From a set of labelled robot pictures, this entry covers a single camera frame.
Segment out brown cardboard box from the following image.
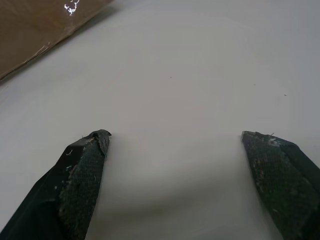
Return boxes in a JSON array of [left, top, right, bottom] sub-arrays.
[[0, 0, 114, 81]]

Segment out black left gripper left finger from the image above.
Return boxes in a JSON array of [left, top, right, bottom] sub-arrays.
[[0, 129, 112, 240]]

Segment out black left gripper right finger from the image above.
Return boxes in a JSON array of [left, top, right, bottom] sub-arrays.
[[240, 130, 320, 240]]

